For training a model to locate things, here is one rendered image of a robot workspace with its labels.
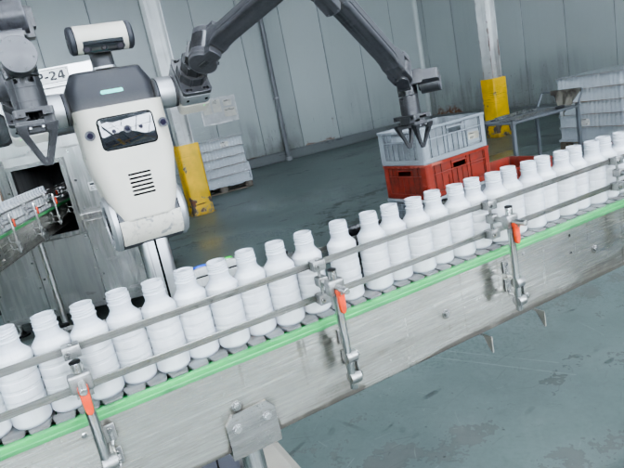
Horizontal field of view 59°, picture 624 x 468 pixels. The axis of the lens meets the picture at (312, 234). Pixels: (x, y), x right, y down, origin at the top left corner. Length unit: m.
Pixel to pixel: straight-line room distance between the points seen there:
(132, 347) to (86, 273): 3.83
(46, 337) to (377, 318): 0.61
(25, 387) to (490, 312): 0.96
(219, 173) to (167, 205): 9.04
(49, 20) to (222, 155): 4.78
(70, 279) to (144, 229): 3.31
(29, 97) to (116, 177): 0.51
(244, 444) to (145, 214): 0.73
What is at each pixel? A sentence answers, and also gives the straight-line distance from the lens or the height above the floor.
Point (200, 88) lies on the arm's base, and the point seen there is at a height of 1.50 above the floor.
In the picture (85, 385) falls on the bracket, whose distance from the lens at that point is 0.90.
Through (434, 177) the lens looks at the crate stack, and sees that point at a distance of 3.52.
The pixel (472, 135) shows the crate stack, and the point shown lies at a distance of 3.78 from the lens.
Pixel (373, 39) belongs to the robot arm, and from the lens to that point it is 1.50.
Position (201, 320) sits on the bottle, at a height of 1.07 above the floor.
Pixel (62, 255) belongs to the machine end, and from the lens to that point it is 4.82.
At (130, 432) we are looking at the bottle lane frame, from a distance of 1.03.
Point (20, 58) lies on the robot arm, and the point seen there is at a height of 1.56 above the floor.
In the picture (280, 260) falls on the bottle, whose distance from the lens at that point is 1.05.
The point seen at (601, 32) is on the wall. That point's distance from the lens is 12.99.
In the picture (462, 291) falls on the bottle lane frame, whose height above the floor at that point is 0.94.
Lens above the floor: 1.42
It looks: 14 degrees down
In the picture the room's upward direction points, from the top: 11 degrees counter-clockwise
